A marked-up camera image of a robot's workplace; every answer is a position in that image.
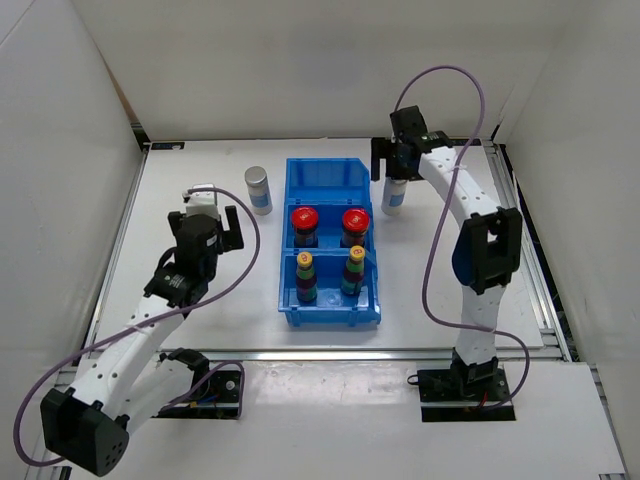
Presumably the blue three-compartment plastic bin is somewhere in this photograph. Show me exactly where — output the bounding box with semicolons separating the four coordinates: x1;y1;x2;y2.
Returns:
278;158;381;327

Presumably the yellow-capped sauce bottle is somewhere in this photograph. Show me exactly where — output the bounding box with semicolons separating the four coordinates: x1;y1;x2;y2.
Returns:
296;251;317;303
341;245;366;296

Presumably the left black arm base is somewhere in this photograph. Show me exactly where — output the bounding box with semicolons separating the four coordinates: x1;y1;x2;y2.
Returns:
156;348;245;420

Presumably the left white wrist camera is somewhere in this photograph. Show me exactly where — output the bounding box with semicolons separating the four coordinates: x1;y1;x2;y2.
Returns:
182;183;220;221

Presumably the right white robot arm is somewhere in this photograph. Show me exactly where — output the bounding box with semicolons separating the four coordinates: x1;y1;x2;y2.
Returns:
371;106;523;400

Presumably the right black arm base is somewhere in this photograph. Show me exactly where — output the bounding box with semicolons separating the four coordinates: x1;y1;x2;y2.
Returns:
407;368;516;423

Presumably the red-lidded sauce jar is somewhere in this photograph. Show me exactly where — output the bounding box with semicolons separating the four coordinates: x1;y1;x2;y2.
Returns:
291;206;319;247
341;208;370;248

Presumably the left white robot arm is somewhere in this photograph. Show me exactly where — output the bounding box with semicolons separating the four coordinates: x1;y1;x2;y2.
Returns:
40;206;244;477

